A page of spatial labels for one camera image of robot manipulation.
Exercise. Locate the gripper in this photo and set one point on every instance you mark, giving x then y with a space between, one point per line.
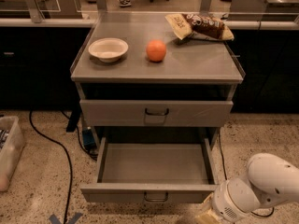
224 203

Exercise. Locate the grey drawer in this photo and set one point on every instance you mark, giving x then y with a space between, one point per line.
155 113
152 173

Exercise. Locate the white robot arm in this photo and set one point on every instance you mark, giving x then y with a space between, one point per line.
268 181

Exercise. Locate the grey metal drawer cabinet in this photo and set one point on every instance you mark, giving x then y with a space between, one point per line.
192 70

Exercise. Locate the blue power box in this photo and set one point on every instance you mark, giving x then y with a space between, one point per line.
88 140

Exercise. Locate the blue tape floor mark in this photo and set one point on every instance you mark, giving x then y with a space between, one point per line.
73 220

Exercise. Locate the orange fruit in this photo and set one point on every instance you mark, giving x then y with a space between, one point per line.
156 50

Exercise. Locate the brown chip bag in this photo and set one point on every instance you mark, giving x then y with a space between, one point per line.
190 25

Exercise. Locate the white bowl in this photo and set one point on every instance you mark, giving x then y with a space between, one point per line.
108 50

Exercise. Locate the clear plastic storage bin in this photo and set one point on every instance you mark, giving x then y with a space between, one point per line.
11 151

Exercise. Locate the person's foot in sneaker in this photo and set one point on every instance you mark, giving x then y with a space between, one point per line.
124 3

